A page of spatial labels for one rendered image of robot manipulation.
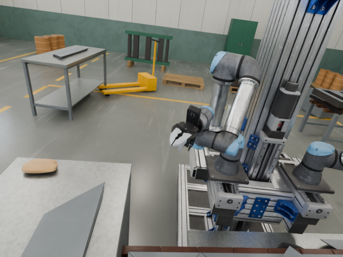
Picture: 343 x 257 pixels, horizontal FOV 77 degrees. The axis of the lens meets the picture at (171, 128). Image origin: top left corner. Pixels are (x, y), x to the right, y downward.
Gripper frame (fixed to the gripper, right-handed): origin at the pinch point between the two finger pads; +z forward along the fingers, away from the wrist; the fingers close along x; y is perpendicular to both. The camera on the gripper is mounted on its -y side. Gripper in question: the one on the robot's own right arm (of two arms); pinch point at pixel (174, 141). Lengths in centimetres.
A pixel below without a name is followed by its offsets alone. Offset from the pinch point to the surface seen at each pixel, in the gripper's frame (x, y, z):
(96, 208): 21.3, 40.7, 9.8
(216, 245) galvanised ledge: -31, 74, -31
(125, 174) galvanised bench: 26, 44, -16
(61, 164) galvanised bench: 58, 48, -3
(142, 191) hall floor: 53, 154, -100
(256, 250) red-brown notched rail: -48, 58, -28
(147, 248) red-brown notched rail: -1, 63, -1
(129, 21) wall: 597, 95, -786
